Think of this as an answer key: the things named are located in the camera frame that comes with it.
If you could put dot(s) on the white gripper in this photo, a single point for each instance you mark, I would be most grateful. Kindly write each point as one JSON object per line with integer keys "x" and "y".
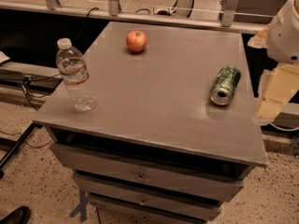
{"x": 284, "y": 39}

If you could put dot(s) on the black shoe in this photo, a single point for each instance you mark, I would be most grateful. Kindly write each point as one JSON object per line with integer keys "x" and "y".
{"x": 20, "y": 215}

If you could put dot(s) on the green soda can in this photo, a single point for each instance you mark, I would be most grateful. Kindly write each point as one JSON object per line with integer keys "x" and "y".
{"x": 225, "y": 83}

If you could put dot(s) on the red apple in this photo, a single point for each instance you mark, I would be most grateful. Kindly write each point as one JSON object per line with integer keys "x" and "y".
{"x": 136, "y": 41}

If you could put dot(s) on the clear plastic water bottle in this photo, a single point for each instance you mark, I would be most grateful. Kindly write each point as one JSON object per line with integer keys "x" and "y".
{"x": 75, "y": 75}

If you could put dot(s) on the grey drawer cabinet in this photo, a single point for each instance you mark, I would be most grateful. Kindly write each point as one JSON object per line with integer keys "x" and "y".
{"x": 155, "y": 146}

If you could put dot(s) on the black tripod leg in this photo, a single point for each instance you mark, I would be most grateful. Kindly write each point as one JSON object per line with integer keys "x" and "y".
{"x": 15, "y": 146}

